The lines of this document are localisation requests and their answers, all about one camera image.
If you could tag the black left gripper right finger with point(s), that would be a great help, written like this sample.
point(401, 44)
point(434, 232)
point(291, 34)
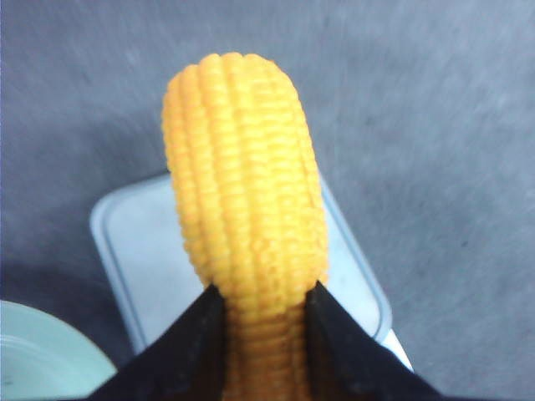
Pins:
point(346, 363)

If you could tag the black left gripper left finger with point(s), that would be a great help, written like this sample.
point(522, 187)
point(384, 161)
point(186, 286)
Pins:
point(186, 363)

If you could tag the yellow corn cob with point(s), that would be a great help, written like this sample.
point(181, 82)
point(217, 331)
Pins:
point(248, 196)

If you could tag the silver digital kitchen scale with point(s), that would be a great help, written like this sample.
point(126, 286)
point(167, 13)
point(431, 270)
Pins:
point(138, 237)

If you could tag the light green plate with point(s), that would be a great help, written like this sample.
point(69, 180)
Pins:
point(44, 358)

